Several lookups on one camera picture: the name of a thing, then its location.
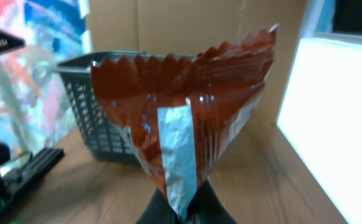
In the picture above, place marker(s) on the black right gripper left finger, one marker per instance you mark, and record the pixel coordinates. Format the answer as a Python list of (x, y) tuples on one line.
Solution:
[(158, 211)]

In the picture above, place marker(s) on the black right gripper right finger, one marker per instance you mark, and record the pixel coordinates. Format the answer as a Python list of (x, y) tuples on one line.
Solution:
[(206, 208)]

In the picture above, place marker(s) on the red Top chocolate bar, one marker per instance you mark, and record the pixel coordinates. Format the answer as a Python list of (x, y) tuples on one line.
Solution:
[(178, 115)]

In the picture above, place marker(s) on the grey plastic basket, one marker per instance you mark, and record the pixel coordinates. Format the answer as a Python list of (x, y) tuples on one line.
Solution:
[(99, 134)]

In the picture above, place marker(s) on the colourful painted sheet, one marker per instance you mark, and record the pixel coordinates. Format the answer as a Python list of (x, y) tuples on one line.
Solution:
[(35, 111)]

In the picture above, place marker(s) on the brown cardboard panel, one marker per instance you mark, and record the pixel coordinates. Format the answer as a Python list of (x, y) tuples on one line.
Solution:
[(193, 26)]

